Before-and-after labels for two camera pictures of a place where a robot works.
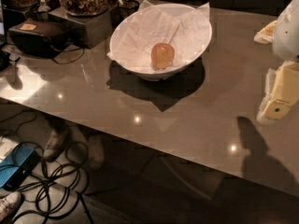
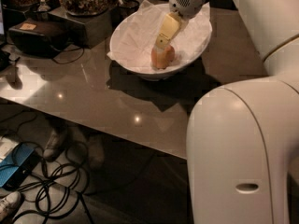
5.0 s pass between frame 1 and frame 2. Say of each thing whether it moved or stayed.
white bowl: stayed
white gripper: moved
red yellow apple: stayed
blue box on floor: stayed
